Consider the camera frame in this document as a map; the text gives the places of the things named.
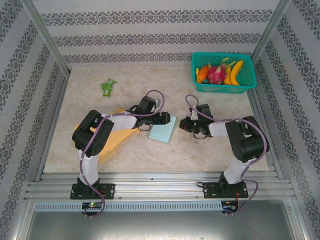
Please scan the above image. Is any orange paper box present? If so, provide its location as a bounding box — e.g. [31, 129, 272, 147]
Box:
[73, 107, 141, 165]

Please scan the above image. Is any perforated metal cable tray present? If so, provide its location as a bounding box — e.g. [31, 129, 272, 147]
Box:
[34, 201, 223, 212]

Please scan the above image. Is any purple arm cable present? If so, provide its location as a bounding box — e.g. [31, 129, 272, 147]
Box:
[184, 94, 268, 218]
[78, 89, 166, 219]

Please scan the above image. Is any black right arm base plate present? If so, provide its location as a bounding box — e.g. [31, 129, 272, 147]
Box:
[203, 181, 249, 200]

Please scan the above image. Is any aluminium rail frame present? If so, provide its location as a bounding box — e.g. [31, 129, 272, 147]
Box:
[23, 171, 297, 201]

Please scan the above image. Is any aluminium side rail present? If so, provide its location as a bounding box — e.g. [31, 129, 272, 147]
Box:
[247, 88, 285, 180]
[34, 72, 71, 182]

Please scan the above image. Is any grey metal sheet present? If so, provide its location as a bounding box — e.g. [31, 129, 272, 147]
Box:
[14, 199, 307, 240]

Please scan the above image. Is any aluminium corner post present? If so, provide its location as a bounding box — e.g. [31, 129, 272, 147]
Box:
[251, 0, 292, 61]
[21, 0, 72, 76]

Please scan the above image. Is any small yellow banana toy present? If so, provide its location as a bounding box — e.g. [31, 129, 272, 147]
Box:
[223, 66, 232, 85]

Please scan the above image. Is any teal plastic basket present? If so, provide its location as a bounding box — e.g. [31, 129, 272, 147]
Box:
[191, 51, 258, 95]

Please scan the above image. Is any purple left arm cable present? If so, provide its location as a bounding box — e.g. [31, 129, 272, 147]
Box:
[78, 89, 166, 219]

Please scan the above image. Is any orange mango toy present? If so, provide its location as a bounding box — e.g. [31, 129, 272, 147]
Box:
[198, 65, 209, 82]

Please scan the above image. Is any light blue paper box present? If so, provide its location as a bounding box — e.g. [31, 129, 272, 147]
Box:
[148, 113, 178, 146]

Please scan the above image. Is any pink dragon fruit toy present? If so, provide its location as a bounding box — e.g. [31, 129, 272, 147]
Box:
[206, 63, 229, 85]

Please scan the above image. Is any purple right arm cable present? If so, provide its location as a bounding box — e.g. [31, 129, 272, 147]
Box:
[184, 94, 268, 218]

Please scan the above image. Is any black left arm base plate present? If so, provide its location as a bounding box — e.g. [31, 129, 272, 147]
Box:
[70, 183, 116, 200]

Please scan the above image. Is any large orange banana toy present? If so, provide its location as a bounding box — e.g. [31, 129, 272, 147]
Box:
[229, 59, 245, 86]

